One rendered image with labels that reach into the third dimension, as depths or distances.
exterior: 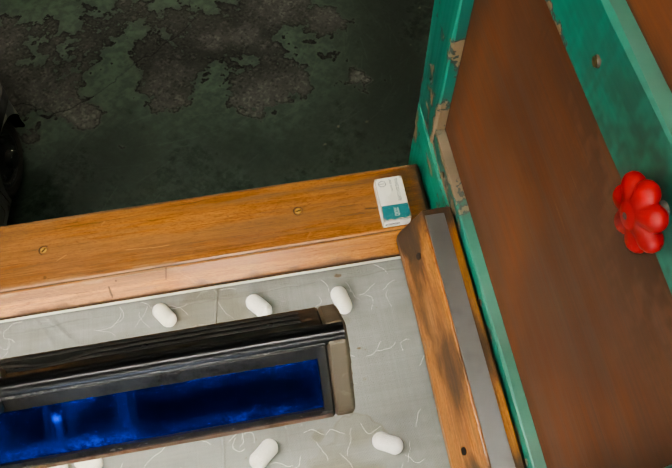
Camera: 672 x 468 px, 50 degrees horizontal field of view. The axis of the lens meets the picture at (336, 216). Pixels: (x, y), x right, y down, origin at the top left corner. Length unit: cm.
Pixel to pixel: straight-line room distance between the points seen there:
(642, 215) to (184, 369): 29
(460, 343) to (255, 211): 32
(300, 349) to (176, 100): 158
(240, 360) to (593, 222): 25
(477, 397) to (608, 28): 41
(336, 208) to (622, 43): 55
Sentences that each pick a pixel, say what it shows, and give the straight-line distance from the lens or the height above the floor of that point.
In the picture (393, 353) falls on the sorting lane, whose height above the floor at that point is 74.
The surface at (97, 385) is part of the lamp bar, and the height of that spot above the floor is 111.
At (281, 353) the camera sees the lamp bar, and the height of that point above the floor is 111.
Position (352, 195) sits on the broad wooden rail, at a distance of 92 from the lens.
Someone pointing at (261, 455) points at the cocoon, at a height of 76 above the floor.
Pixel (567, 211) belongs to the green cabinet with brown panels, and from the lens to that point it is 55.
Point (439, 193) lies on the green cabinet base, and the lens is 87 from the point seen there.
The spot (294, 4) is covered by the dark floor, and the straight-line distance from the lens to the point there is 220.
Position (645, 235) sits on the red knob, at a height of 124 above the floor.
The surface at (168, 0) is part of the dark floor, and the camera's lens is 226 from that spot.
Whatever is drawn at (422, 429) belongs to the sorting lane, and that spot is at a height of 74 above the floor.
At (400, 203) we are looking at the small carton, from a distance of 90.
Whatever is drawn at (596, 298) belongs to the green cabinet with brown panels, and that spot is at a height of 110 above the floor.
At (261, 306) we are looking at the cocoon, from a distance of 87.
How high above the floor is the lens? 157
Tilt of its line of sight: 62 degrees down
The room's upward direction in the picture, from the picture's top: straight up
